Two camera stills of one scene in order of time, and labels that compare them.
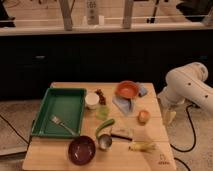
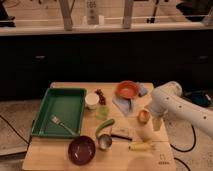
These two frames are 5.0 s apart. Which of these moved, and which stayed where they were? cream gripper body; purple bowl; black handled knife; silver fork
Moved: cream gripper body
Stayed: silver fork; purple bowl; black handled knife
